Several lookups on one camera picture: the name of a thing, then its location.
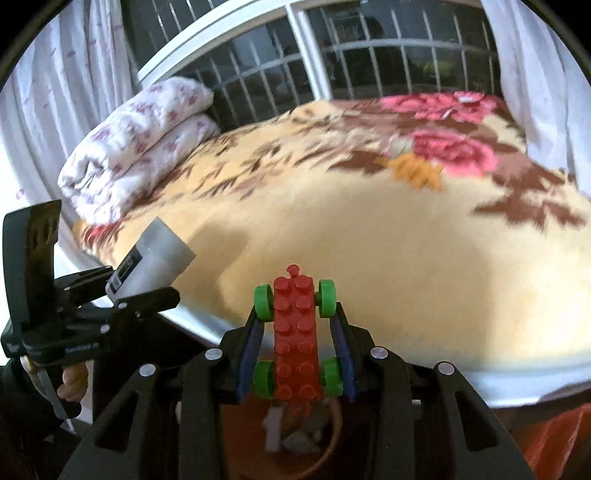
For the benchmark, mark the person's left hand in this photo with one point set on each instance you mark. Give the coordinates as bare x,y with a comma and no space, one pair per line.
74,383

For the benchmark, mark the orange red cloth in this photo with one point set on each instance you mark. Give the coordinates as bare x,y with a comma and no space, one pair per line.
558,443

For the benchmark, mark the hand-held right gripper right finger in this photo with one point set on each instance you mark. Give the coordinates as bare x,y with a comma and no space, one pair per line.
342,355

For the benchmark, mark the white barred window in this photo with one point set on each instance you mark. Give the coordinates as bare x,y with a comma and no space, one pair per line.
258,74

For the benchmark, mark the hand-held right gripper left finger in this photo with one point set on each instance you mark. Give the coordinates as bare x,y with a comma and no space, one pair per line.
249,360

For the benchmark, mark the beige floral blanket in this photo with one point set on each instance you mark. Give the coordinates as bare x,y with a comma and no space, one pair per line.
369,230

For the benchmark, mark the folded white floral quilt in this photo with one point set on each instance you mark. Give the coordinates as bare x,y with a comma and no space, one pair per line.
138,143

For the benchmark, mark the person's left forearm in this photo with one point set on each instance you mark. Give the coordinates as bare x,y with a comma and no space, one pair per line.
23,424

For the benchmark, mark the crumpled colourful wrappers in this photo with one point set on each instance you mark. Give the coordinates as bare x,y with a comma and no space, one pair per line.
300,434

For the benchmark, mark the red toy car green wheels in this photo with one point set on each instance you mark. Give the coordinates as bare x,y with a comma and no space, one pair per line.
295,332

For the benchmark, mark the white sheer curtain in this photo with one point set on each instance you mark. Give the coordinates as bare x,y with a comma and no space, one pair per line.
545,92
55,101

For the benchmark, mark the orange plastic bin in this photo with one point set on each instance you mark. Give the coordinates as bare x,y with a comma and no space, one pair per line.
235,434

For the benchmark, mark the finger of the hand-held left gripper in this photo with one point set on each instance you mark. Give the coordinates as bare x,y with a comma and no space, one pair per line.
85,279
147,302

